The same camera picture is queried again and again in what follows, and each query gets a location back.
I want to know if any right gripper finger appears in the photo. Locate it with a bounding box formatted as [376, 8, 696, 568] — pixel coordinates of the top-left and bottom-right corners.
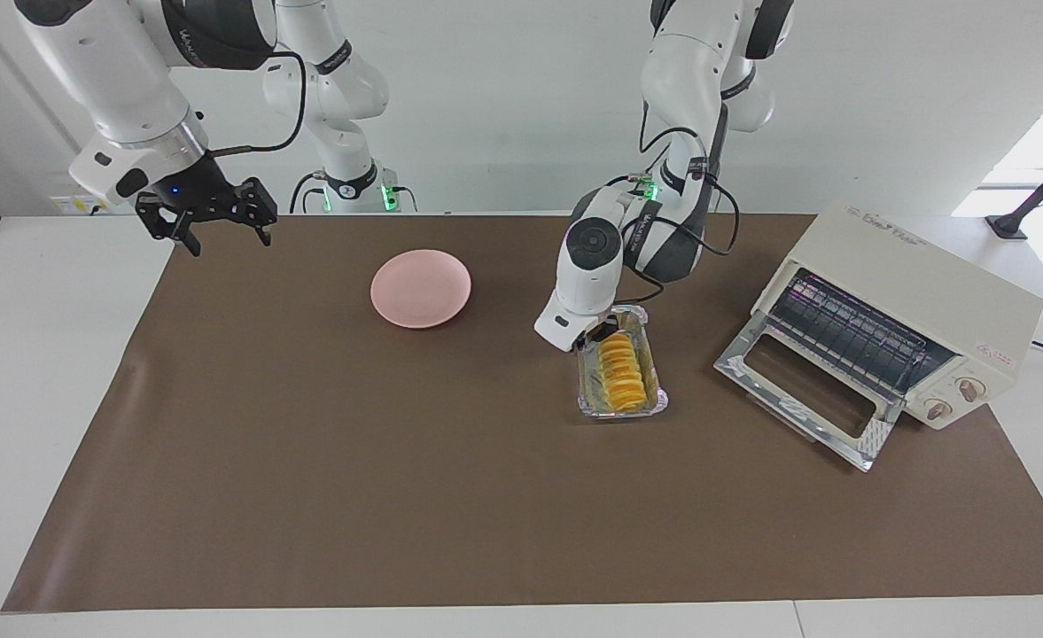
[238, 176, 279, 248]
[136, 204, 206, 259]

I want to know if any sliced orange bread loaf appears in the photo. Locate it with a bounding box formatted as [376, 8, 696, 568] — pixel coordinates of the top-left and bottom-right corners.
[598, 331, 649, 414]

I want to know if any aluminium foil tray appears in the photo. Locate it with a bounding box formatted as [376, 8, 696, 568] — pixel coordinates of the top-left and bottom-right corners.
[574, 304, 670, 422]

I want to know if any glass oven door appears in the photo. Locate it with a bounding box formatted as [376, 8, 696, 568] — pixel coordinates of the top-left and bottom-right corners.
[713, 312, 908, 473]

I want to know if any cream toaster oven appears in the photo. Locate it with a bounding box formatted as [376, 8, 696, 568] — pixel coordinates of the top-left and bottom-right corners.
[751, 202, 1043, 432]

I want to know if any pink round plate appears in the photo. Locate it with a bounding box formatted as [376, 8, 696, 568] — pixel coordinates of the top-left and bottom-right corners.
[370, 249, 472, 330]

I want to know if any brown table mat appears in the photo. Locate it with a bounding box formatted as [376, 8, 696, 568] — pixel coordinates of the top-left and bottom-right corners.
[3, 213, 1043, 614]

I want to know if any long black stand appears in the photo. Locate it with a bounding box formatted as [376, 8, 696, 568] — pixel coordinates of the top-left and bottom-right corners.
[986, 142, 1043, 241]

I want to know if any black base cable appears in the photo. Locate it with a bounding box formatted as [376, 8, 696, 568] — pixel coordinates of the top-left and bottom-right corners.
[288, 170, 329, 214]

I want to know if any white wall socket box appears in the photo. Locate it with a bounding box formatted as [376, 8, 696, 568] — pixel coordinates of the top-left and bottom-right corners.
[47, 171, 144, 216]

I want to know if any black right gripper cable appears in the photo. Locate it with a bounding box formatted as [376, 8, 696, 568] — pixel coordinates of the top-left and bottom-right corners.
[211, 51, 310, 160]

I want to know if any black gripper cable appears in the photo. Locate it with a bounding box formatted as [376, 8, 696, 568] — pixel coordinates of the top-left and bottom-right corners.
[610, 124, 743, 307]
[211, 51, 310, 160]

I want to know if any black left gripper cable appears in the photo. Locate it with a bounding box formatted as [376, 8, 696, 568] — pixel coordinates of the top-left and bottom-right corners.
[610, 124, 743, 307]

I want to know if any oven wire rack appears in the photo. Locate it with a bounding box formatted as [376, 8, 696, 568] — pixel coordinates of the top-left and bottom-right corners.
[767, 268, 940, 397]

